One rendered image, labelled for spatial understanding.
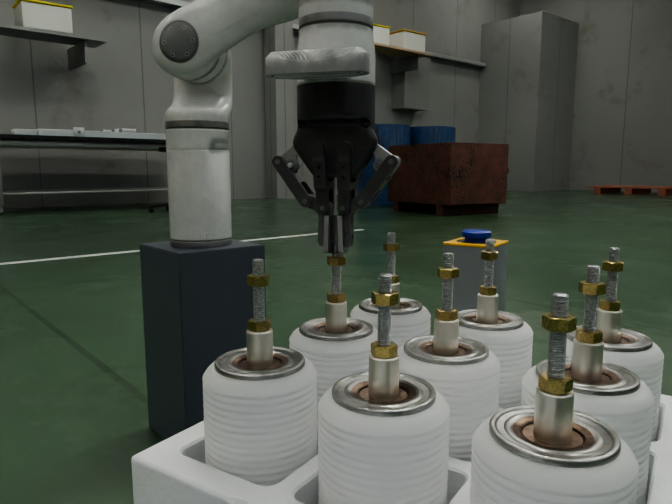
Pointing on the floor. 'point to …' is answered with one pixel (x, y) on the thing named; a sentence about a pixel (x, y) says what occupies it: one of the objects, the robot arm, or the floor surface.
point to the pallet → (632, 189)
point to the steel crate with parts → (450, 178)
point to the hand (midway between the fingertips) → (336, 233)
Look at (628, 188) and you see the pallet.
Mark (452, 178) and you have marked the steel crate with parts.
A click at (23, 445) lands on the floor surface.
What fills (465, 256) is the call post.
